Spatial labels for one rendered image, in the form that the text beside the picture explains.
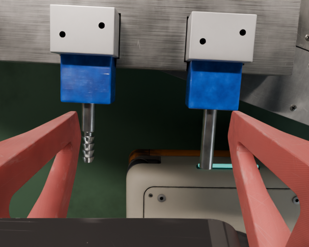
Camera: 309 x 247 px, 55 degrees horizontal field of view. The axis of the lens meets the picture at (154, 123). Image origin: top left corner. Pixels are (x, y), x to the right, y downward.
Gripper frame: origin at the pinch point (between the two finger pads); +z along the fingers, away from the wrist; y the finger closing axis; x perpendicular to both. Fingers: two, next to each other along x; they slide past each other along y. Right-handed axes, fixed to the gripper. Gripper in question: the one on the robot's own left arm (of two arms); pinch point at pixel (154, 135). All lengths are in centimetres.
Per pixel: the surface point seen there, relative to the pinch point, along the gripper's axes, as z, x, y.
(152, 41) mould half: 15.1, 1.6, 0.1
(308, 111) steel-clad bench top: 16.9, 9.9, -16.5
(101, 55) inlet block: 12.9, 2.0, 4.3
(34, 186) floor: 71, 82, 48
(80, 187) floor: 71, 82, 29
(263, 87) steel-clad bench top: 18.0, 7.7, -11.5
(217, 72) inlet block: 12.6, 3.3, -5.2
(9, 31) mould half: 15.5, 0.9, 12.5
